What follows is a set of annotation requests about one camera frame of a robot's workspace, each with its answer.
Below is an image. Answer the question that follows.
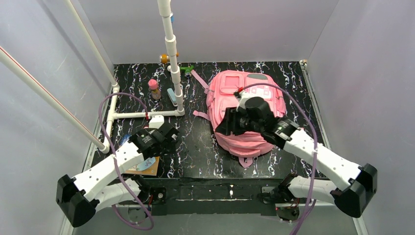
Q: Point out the pink student backpack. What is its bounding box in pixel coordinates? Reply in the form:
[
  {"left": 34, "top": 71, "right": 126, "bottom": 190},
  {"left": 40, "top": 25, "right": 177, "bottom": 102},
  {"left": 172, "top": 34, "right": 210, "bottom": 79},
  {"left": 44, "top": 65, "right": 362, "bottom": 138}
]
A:
[{"left": 191, "top": 70, "right": 286, "bottom": 168}]

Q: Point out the orange children's book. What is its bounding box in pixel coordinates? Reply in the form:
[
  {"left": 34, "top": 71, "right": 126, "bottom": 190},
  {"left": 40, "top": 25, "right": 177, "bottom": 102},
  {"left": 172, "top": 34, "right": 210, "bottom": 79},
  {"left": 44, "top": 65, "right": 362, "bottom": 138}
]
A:
[{"left": 125, "top": 156, "right": 160, "bottom": 176}]

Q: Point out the blue children's book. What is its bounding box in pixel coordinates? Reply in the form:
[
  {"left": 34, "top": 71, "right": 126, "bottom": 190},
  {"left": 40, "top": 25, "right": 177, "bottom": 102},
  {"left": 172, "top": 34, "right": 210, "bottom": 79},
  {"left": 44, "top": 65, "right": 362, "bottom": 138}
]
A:
[{"left": 119, "top": 134, "right": 131, "bottom": 147}]

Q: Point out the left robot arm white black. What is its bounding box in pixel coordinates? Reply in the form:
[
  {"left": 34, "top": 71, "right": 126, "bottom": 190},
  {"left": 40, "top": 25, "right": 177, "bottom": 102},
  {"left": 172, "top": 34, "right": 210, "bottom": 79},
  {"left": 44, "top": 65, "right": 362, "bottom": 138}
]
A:
[{"left": 56, "top": 122, "right": 179, "bottom": 228}]

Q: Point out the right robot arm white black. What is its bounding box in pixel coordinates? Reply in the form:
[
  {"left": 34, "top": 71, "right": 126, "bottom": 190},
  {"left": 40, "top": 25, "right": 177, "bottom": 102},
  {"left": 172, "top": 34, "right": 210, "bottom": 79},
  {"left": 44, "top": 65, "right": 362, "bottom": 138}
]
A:
[{"left": 215, "top": 97, "right": 378, "bottom": 218}]

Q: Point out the light blue eraser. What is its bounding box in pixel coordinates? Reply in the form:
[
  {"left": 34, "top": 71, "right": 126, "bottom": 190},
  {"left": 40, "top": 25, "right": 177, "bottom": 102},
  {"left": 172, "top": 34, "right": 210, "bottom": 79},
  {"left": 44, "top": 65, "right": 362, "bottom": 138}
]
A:
[{"left": 167, "top": 88, "right": 178, "bottom": 107}]

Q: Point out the pink cap bottle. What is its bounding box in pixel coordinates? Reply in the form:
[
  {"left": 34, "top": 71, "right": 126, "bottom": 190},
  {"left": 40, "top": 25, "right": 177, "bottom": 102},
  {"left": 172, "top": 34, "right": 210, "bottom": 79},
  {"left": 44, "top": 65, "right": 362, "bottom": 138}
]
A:
[{"left": 148, "top": 79, "right": 161, "bottom": 100}]

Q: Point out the green white marker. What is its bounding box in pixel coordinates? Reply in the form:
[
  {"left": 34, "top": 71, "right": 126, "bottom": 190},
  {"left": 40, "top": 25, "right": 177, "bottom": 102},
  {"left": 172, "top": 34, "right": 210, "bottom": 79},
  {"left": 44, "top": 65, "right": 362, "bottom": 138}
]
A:
[{"left": 180, "top": 65, "right": 194, "bottom": 78}]

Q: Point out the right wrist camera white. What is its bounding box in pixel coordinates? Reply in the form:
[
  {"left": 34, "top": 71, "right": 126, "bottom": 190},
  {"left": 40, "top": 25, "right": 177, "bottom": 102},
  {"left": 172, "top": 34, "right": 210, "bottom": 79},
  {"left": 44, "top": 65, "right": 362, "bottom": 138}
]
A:
[{"left": 233, "top": 90, "right": 256, "bottom": 112}]

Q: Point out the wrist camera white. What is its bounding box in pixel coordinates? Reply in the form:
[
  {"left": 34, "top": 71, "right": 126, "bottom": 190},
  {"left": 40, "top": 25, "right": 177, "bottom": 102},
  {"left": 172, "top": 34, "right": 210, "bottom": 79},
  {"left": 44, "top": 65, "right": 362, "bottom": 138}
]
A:
[
  {"left": 233, "top": 90, "right": 256, "bottom": 112},
  {"left": 148, "top": 115, "right": 164, "bottom": 129}
]

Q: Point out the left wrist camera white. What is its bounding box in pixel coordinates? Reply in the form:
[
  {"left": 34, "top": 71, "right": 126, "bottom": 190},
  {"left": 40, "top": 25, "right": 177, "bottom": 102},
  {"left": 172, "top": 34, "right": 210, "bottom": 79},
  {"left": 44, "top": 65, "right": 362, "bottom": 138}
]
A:
[{"left": 148, "top": 115, "right": 164, "bottom": 129}]

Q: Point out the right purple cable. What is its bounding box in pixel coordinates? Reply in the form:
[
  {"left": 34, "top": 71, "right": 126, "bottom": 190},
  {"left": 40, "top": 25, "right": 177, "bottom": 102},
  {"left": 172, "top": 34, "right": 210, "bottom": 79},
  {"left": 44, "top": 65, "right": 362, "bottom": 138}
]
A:
[{"left": 234, "top": 82, "right": 319, "bottom": 235}]

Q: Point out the purple cable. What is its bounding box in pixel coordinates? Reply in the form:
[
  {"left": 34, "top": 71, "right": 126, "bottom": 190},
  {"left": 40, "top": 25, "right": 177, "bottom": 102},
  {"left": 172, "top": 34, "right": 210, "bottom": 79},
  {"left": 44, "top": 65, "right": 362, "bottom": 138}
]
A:
[
  {"left": 98, "top": 93, "right": 156, "bottom": 232},
  {"left": 234, "top": 82, "right": 319, "bottom": 235}
]

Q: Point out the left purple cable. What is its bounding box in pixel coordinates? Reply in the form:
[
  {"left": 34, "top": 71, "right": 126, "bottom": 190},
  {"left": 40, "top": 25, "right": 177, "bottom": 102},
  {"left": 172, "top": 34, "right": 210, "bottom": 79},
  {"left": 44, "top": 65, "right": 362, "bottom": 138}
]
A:
[{"left": 98, "top": 93, "right": 156, "bottom": 232}]

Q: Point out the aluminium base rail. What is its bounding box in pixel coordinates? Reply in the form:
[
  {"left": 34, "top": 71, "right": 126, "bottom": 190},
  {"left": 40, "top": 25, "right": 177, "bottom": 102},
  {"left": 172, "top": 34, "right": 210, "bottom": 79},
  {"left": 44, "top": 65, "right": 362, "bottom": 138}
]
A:
[{"left": 59, "top": 185, "right": 352, "bottom": 235}]

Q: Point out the orange bottle at wall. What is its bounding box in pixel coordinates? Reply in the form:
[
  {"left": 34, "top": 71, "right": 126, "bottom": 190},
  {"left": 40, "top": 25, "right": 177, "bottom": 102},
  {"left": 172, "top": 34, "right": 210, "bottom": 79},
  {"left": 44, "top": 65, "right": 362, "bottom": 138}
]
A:
[{"left": 159, "top": 52, "right": 179, "bottom": 64}]

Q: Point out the white pvc pipe frame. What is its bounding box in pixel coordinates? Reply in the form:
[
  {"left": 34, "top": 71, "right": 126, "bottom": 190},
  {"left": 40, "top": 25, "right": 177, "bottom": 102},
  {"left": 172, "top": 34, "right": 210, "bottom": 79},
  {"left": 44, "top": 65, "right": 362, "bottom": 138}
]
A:
[{"left": 0, "top": 0, "right": 185, "bottom": 153}]

